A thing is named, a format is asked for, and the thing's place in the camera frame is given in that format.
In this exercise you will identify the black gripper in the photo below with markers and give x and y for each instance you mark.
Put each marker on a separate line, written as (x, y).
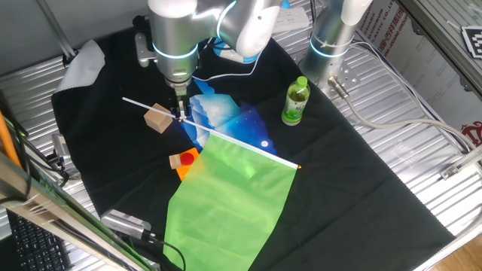
(180, 101)

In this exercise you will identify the green flag white pole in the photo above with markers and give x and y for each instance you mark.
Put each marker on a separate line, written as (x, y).
(226, 207)

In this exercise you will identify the large wooden cube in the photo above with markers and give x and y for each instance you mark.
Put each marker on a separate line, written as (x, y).
(158, 120)

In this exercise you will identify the small white block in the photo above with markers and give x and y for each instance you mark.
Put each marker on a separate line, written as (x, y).
(175, 162)

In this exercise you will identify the orange box red button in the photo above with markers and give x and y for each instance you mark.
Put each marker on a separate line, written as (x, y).
(182, 173)

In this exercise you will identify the green tea bottle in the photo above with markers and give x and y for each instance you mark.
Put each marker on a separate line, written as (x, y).
(295, 105)

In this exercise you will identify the white power strip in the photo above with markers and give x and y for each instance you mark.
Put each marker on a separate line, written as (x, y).
(291, 19)

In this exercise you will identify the orange pole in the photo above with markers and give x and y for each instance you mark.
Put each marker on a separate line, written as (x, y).
(7, 139)

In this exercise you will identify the black cloth blue print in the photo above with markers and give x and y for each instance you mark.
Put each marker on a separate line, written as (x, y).
(339, 207)

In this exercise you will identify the black keyboard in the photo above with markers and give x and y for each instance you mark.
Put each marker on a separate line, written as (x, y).
(37, 244)

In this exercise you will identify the white board red lettering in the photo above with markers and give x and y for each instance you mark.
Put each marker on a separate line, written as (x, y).
(414, 56)

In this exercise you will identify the aluminium profile beam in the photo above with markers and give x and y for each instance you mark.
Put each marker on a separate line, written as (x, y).
(444, 37)

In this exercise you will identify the black white marker tag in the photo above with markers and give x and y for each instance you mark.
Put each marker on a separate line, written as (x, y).
(473, 41)

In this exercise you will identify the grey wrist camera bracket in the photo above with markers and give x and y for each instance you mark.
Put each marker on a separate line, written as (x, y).
(142, 49)

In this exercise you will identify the silver ribbed camera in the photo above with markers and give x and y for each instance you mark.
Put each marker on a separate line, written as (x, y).
(124, 222)

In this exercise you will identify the aluminium frame post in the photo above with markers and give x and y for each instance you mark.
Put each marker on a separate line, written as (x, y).
(56, 26)

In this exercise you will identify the aluminium desk frame rail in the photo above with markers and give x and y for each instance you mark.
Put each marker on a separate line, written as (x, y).
(56, 214)

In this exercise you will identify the metal angle bracket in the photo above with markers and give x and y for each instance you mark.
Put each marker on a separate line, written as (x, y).
(457, 167)

